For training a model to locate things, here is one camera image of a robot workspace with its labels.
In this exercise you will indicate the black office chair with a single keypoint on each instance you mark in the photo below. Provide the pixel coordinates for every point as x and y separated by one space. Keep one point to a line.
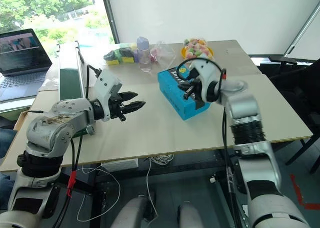
287 72

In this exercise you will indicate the small white connector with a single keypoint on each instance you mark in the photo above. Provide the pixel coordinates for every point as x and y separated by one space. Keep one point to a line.
212 180

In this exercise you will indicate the blue jeans leg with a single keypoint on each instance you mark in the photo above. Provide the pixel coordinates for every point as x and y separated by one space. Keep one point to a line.
6 142

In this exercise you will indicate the white rectangular box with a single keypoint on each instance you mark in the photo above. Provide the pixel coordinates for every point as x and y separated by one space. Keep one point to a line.
120 166

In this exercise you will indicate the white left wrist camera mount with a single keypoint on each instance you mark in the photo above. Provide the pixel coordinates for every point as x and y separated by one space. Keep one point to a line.
105 82

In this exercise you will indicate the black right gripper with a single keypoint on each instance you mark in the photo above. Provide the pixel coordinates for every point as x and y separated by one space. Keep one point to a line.
198 91

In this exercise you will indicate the black vertical frame post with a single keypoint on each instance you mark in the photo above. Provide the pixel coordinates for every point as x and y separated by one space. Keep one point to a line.
110 17

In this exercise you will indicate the grey rounded shape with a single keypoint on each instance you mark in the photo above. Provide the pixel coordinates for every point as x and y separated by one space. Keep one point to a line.
190 215
135 213

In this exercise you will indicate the clear plastic bag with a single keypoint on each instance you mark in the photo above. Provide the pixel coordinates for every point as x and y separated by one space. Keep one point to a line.
162 50

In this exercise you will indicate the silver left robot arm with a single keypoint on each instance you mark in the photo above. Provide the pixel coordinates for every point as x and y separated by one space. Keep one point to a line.
50 127

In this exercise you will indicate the green conveyor unit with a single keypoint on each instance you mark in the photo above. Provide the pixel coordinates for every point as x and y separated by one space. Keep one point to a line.
70 82

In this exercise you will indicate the bag of colourful candies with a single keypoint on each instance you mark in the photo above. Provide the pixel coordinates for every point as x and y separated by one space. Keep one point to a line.
195 46

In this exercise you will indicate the yellow green scouring sponge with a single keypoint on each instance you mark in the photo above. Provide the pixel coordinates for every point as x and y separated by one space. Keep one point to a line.
127 57
112 60

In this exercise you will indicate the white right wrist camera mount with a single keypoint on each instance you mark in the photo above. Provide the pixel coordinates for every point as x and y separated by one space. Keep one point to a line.
207 70

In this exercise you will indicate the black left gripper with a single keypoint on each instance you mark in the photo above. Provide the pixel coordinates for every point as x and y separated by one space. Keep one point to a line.
116 107

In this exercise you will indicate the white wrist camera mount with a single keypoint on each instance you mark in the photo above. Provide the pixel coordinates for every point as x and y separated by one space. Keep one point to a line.
207 70
105 82

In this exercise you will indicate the silver stand leg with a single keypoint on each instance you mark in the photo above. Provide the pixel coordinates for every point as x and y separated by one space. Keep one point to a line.
300 35

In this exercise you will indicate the grey open laptop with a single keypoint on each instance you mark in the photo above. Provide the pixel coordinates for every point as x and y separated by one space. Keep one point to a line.
22 52

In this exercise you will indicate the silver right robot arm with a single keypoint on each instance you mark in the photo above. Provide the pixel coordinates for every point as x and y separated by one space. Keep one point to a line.
242 105

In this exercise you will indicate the blue cardboard box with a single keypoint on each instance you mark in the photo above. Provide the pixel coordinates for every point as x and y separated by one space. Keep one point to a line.
170 87

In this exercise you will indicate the red floor tape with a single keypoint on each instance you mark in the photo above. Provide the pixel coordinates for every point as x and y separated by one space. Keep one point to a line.
300 195

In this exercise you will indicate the purple capped clear bottle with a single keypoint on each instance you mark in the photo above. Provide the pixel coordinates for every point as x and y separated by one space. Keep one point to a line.
142 43

